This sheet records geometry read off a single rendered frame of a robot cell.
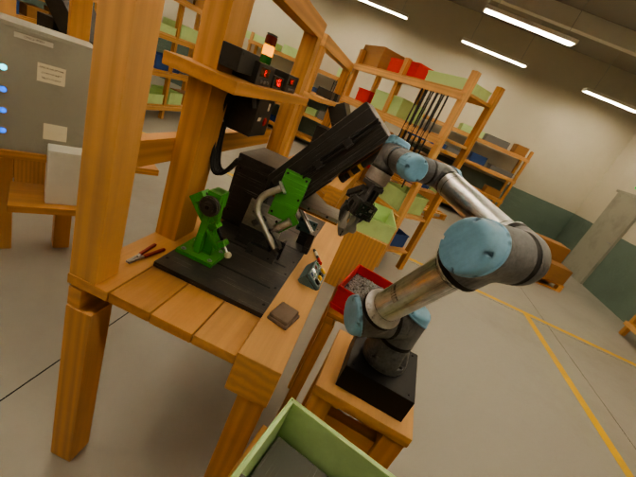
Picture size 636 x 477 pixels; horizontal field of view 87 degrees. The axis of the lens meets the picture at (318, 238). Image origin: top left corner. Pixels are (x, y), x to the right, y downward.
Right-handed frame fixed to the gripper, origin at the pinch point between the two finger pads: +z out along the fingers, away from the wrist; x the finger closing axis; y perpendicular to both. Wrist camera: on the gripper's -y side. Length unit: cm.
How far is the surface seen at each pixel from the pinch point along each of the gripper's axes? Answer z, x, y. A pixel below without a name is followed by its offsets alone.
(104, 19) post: -23, -78, 8
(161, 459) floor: 126, -16, 1
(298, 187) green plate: 0.1, -10.4, -35.9
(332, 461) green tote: 36, 3, 55
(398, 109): -86, 129, -307
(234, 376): 46, -18, 27
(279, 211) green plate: 12.9, -13.0, -34.9
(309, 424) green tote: 32, -5, 50
